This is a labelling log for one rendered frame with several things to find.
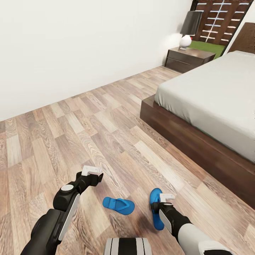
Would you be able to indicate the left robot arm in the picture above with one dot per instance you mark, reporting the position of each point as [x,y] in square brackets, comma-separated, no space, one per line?
[50,229]

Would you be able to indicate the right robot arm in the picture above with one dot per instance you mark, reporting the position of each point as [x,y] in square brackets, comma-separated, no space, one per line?
[192,240]

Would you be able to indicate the bed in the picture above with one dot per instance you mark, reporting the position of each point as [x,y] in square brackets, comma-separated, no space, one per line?
[208,113]

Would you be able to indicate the sandal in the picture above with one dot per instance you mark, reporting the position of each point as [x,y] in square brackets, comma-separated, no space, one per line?
[154,197]
[122,206]

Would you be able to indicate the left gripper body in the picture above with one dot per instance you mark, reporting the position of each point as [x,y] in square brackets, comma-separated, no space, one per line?
[89,180]

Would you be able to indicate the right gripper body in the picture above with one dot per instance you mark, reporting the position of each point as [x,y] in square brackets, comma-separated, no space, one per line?
[157,206]

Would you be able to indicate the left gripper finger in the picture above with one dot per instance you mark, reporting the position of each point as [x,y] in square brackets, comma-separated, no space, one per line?
[100,177]

